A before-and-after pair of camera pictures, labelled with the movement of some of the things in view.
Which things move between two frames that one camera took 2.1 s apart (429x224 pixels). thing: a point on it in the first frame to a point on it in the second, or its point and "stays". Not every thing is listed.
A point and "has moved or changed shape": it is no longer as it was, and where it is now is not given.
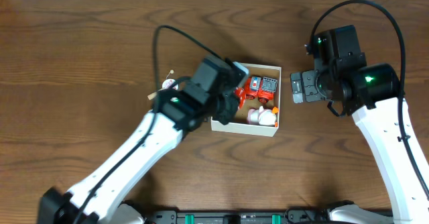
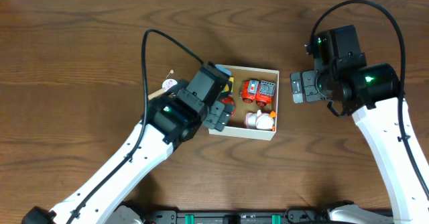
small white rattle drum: x=166 y=84 stays
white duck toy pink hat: x=263 y=117 has moved or changed shape
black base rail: x=285 y=216 stays
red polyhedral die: x=240 y=94 has moved or changed shape
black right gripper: x=312 y=94 stays
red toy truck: x=262 y=88 has moved or changed shape
